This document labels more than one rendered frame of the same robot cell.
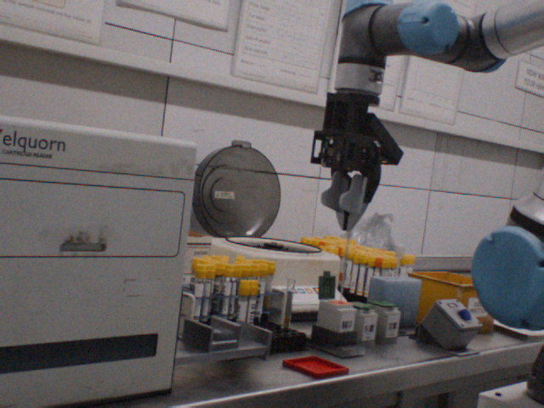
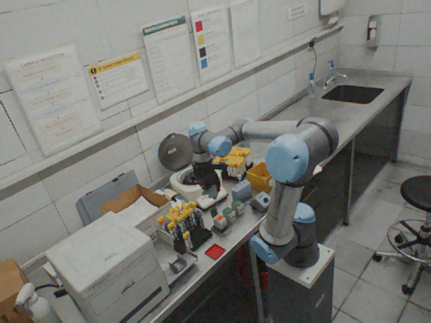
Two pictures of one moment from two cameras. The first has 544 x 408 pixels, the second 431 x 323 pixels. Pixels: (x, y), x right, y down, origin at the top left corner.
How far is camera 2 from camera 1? 0.78 m
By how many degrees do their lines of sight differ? 28
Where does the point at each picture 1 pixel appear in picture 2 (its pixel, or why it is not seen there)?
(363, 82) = (203, 159)
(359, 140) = (208, 178)
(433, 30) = (221, 153)
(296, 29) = (178, 69)
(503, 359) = not seen: hidden behind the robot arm
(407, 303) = (247, 192)
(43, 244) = (117, 296)
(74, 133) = (111, 269)
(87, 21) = (93, 126)
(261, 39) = (165, 83)
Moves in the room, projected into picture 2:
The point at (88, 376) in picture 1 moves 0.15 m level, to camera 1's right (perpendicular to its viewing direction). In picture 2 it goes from (145, 309) to (185, 303)
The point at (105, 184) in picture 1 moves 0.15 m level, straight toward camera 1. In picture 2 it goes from (126, 271) to (127, 309)
